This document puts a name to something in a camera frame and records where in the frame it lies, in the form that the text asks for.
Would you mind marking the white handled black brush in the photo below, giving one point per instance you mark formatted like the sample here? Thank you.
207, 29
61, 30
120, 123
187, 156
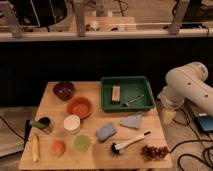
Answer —
116, 148

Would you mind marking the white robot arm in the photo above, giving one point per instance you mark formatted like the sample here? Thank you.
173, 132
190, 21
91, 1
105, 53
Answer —
186, 82

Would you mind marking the red orange bowl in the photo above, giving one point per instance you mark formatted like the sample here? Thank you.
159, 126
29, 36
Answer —
80, 106

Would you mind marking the dark brown bowl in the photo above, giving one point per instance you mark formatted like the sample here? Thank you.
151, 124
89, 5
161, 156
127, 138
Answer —
64, 90

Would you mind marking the wooden block in tray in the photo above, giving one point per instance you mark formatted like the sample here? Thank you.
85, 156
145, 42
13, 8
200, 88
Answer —
115, 94

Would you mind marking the green plastic tray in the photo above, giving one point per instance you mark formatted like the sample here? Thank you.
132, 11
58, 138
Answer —
130, 87

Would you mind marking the metal utensil in tray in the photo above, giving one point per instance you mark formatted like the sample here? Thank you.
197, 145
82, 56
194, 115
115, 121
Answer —
128, 103

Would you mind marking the grey folded cloth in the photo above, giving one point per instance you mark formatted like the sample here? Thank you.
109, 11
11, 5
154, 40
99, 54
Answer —
132, 121

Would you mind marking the blue sponge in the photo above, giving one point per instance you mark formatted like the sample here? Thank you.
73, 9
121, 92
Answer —
105, 132

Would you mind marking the white cup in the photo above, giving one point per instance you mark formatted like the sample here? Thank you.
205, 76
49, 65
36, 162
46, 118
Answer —
72, 124

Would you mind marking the green cup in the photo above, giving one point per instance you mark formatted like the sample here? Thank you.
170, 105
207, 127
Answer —
82, 143

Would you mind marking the orange fruit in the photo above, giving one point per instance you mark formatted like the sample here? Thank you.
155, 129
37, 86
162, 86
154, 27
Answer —
58, 147

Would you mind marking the brown dried grape bunch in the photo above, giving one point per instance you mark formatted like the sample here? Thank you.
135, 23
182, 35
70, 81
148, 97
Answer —
153, 153

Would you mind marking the yellow corn cob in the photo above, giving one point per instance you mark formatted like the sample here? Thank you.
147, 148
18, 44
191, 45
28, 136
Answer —
35, 149

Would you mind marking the blue device on floor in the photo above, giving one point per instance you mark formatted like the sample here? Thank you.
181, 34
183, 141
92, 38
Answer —
205, 123

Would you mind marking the white horizontal rail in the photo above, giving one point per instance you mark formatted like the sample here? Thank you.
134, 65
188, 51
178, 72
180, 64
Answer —
71, 36

